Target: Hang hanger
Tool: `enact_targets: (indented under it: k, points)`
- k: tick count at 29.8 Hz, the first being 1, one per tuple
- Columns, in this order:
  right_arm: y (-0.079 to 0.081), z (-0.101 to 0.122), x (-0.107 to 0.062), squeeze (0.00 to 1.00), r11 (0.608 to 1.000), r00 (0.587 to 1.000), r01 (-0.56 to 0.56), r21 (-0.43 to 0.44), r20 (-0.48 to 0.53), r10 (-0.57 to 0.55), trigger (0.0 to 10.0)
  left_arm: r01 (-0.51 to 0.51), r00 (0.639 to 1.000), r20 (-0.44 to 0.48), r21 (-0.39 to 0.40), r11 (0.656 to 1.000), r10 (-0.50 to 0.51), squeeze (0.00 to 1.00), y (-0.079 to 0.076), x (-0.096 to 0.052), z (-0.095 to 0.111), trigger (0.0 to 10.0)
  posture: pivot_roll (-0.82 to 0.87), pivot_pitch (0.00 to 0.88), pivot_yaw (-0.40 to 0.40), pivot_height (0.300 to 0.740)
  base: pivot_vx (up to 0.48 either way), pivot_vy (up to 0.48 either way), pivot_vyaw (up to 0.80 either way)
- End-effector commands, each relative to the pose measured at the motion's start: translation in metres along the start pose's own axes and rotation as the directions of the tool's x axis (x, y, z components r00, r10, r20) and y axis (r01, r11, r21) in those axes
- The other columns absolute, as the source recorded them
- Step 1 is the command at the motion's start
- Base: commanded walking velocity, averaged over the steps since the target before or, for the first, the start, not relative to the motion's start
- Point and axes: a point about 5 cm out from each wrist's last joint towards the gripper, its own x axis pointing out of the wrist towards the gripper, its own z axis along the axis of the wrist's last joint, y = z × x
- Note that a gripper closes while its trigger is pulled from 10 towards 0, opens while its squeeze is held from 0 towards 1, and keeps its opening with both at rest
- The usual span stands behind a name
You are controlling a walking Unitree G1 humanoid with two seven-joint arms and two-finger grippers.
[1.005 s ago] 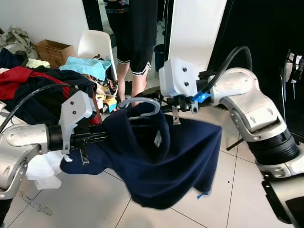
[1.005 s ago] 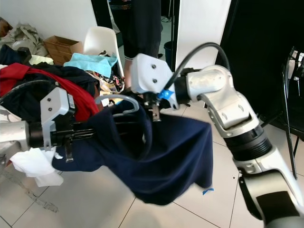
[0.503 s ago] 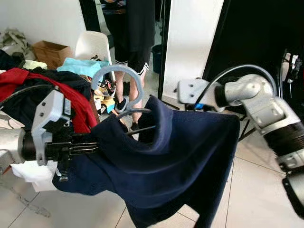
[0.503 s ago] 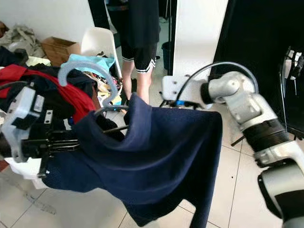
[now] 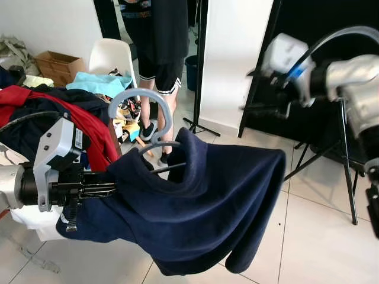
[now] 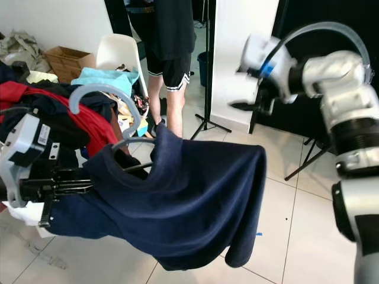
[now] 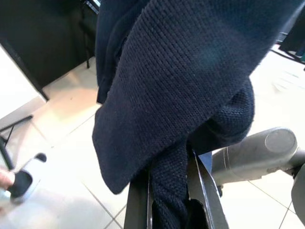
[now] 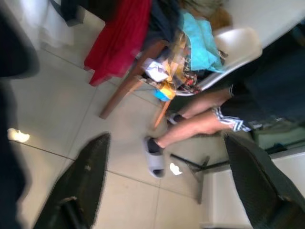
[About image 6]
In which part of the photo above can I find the grey plastic hanger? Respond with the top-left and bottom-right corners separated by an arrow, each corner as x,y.
68,83 -> 155,175

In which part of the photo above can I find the navy sweatshirt white print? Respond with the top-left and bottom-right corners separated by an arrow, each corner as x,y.
44,123 -> 267,272

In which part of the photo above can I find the black light stand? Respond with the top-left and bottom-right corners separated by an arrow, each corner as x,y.
192,0 -> 232,140

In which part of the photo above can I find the white shirt grey stripe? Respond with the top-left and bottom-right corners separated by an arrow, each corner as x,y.
0,198 -> 54,237

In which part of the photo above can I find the dark blue bin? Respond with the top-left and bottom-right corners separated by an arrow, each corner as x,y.
197,51 -> 211,83

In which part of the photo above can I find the white backdrop panel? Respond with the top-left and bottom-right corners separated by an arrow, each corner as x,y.
210,0 -> 280,134

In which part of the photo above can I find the black tripod stand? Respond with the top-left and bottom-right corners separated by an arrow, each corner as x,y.
284,136 -> 338,181

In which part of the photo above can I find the dark blue garment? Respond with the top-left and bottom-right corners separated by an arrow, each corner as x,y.
0,62 -> 113,149

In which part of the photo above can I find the person in black clothes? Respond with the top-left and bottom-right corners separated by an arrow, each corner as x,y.
124,0 -> 196,138

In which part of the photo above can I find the teal cloth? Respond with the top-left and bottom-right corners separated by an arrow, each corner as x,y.
71,67 -> 140,95

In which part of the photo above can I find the brown cardboard box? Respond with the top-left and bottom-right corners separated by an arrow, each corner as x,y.
44,46 -> 95,83

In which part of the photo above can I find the beige crumpled jacket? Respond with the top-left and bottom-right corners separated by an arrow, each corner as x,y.
0,31 -> 45,72

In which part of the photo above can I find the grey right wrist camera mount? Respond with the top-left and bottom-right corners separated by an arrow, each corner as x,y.
237,33 -> 298,104

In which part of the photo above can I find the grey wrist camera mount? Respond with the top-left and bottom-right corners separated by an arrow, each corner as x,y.
0,114 -> 59,208
237,33 -> 298,104

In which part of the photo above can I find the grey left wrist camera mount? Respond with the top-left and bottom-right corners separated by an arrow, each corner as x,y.
0,114 -> 59,208

